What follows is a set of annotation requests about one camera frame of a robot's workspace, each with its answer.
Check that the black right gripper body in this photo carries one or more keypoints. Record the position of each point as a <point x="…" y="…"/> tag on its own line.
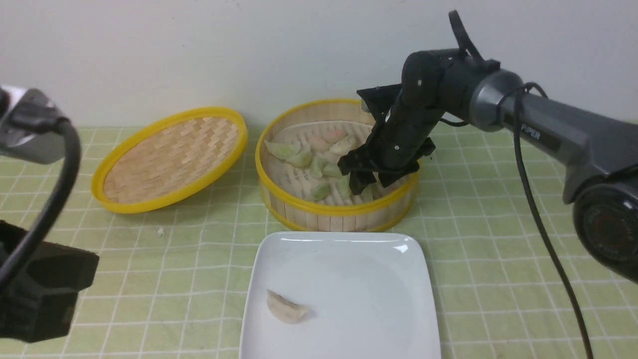
<point x="400" y="134"/>

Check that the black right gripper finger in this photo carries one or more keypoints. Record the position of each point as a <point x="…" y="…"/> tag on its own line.
<point x="360" y="180"/>
<point x="387" y="179"/>

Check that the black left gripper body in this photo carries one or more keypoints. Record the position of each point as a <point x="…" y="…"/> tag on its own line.
<point x="41" y="302"/>

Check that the pale white dumpling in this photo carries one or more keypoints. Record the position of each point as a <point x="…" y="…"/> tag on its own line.
<point x="285" y="310"/>

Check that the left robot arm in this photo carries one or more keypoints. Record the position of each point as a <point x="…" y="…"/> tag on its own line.
<point x="34" y="130"/>

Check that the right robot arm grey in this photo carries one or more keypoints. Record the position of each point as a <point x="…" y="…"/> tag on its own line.
<point x="599" y="153"/>

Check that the white square plate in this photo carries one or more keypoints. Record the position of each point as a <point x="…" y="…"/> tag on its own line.
<point x="369" y="294"/>

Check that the green dumpling front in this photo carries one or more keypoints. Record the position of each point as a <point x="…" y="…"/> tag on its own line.
<point x="319" y="192"/>

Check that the green dumpling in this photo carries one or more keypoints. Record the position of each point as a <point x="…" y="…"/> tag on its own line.
<point x="319" y="192"/>
<point x="283" y="151"/>

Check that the pink dumpling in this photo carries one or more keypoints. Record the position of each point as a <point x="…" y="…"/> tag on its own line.
<point x="324" y="142"/>

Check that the white steamer liner paper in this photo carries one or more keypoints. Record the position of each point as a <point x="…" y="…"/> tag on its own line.
<point x="299" y="174"/>

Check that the bamboo steamer basket yellow rim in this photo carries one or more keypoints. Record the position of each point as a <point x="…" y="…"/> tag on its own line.
<point x="393" y="204"/>

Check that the green dumpling upper left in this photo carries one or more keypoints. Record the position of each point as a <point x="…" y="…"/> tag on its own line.
<point x="283" y="151"/>

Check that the green checkered tablecloth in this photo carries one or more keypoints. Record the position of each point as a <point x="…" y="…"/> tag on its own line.
<point x="498" y="295"/>

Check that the bamboo steamer lid yellow rim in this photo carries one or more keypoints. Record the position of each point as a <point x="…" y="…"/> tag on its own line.
<point x="170" y="160"/>

